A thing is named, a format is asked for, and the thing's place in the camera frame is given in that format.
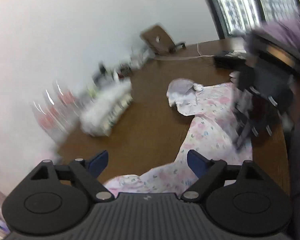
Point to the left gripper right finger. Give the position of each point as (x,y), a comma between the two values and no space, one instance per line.
(212,174)

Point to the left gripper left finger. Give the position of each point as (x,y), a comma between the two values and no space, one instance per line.
(75,182)

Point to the pink floral garment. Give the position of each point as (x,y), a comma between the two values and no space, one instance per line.
(211,133)

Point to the folded green floral cloth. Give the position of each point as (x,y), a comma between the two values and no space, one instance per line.
(107,123)

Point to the white crumpled cloth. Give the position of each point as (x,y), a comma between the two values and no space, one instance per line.
(96,110)

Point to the right water bottle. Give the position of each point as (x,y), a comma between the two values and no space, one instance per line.
(68,99)

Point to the black small gadget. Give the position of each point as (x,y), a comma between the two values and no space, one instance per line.
(102,76)

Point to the brown cardboard stand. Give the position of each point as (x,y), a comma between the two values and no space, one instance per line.
(158,40)

